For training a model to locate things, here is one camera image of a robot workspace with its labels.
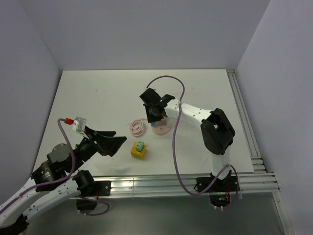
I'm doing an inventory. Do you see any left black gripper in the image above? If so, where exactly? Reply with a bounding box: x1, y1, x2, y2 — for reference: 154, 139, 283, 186
68, 125, 127, 172

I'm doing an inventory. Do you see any pink round power strip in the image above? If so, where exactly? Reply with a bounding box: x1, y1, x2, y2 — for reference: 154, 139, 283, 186
151, 119, 170, 136

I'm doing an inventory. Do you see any green plug adapter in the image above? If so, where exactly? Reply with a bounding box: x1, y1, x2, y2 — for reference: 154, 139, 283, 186
135, 141, 144, 152

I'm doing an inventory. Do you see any yellow cube socket adapter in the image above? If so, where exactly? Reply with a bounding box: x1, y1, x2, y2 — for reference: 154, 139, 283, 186
130, 142, 147, 160

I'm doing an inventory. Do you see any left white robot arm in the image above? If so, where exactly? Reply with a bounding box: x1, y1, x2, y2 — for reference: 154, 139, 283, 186
0, 126, 127, 235

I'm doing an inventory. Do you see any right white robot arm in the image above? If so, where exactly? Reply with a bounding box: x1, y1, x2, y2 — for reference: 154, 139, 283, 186
139, 88, 235, 191

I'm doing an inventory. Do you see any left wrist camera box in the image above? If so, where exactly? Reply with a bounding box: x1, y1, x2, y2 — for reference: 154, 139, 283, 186
72, 117, 87, 137

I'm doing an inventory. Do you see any pink coiled cord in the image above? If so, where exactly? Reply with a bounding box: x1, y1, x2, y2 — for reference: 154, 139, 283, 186
129, 118, 149, 137

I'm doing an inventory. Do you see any aluminium front rail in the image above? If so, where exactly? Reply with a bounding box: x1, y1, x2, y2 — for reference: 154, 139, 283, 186
94, 173, 280, 199

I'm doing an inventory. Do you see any aluminium rail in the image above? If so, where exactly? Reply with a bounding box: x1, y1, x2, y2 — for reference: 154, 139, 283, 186
94, 173, 280, 199
226, 70, 268, 173

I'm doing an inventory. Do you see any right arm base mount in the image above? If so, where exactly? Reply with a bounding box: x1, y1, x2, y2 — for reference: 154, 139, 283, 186
194, 176, 242, 209

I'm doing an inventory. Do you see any aluminium right rail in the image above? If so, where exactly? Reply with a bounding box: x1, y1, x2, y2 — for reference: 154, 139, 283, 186
226, 70, 268, 173

